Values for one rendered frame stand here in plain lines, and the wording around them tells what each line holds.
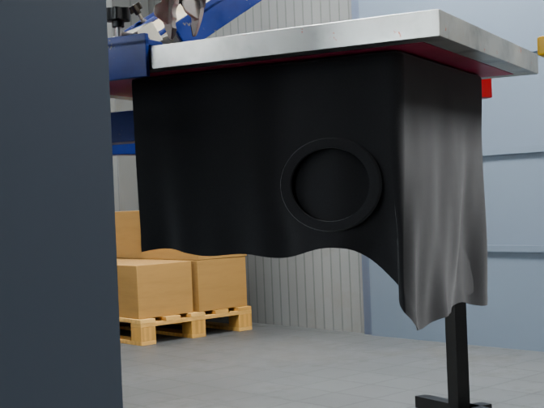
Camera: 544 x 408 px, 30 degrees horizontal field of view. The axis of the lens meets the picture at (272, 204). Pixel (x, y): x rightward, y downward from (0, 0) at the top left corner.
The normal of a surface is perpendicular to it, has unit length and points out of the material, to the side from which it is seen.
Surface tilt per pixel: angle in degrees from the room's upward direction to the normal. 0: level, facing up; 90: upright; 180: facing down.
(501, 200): 90
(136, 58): 90
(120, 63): 90
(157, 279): 90
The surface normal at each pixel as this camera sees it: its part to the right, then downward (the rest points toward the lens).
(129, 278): -0.76, 0.04
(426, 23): -0.47, 0.02
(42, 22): 0.67, -0.03
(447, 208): 0.85, 0.01
